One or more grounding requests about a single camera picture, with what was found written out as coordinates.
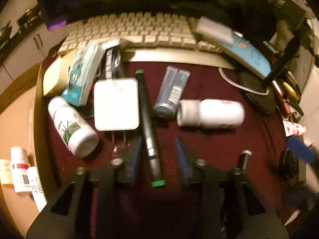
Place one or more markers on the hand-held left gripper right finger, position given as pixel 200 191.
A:
pixel 180 159

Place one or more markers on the grey and white box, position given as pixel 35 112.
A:
pixel 214 29

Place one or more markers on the maroon cloth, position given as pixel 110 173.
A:
pixel 211 142

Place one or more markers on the white cabinet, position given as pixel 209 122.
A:
pixel 25 47

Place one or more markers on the white tube with red print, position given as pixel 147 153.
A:
pixel 294 129

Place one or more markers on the black pen with white tip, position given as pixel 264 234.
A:
pixel 245 160

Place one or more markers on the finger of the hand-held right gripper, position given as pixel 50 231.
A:
pixel 301 151

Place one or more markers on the black marker with green ends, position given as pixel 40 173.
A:
pixel 147 119

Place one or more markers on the cream wrapped packet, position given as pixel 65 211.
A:
pixel 54 77

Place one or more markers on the cardboard box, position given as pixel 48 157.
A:
pixel 17 119

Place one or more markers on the white bottle with green label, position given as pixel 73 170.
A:
pixel 74 129

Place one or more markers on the black sachet with white print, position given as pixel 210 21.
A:
pixel 112 62

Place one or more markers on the teal cartoon tissue pack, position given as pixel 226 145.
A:
pixel 82 74

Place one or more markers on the white bottle with grey text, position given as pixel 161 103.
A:
pixel 36 189

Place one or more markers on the white bottle with red label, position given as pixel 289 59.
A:
pixel 20 171

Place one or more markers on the black desk stand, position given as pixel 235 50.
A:
pixel 259 97

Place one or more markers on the yellow pen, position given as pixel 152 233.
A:
pixel 290 90

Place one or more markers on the blue book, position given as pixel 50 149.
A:
pixel 249 52

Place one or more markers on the grey squeeze tube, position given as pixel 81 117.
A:
pixel 169 92

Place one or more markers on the white roll-on bottle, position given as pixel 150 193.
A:
pixel 219 114

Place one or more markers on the white keyboard wrist rest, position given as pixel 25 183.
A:
pixel 179 57

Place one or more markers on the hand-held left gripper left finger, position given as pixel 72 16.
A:
pixel 135 155

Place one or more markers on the white keyboard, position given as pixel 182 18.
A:
pixel 139 29

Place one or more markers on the white square charger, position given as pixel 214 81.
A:
pixel 116 104

